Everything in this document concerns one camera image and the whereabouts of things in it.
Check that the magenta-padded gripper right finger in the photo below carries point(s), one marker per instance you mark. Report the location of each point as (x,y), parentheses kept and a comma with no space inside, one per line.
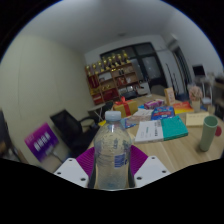
(151,170)

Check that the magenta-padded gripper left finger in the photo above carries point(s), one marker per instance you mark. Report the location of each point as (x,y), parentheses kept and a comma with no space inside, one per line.
(71,171)

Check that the clear plastic water bottle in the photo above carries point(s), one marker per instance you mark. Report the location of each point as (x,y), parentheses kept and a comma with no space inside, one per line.
(112,153)

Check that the white book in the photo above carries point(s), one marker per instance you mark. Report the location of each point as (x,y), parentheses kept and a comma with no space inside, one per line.
(149,131)

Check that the black office chair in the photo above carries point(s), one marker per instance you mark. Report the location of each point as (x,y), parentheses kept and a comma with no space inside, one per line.
(71,130)

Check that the purple sign board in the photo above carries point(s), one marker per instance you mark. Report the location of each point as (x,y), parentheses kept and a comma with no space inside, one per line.
(41,142)

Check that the teal book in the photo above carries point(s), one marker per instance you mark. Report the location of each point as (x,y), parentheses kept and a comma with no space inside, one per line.
(174,128)

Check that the blue patterned booklet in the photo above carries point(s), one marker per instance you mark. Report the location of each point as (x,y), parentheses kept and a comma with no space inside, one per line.
(128,123)

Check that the white paper sheet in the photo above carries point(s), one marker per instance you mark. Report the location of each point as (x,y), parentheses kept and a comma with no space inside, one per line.
(141,116)

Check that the blue book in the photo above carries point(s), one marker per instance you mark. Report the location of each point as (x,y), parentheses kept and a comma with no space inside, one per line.
(162,113)

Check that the pink box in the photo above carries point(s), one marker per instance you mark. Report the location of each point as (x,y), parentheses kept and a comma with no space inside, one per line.
(154,104)

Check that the yellow gift box red ribbon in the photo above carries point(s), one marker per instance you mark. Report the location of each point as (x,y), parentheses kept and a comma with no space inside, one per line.
(126,108)

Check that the green cup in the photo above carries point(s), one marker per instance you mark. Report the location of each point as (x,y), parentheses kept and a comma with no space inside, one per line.
(208,133)

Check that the beige notebook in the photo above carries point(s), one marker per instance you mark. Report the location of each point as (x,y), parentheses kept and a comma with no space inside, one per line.
(196,119)

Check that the small round table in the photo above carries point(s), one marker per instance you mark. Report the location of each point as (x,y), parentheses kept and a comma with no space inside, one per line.
(96,107)

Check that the orange book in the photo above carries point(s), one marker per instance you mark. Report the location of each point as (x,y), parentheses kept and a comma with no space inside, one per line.
(182,108)

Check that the tan upright carton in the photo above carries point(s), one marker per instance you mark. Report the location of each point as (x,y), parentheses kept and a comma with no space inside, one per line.
(169,96)

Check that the flat round red coaster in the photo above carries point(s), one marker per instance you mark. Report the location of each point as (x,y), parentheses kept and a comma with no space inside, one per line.
(219,130)

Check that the flower bouquet in pot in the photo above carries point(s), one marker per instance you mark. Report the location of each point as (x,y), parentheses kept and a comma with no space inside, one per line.
(195,95)

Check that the wooden shelf unit with trophies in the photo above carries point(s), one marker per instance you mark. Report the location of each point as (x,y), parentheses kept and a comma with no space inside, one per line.
(111,80)

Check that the dark glass door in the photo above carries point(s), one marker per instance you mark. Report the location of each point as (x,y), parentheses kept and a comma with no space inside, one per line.
(150,65)

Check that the black computer monitor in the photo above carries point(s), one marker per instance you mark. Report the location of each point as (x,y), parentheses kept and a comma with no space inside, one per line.
(199,70)

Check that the white air conditioner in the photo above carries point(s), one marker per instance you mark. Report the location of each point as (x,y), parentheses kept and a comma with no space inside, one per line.
(172,41)

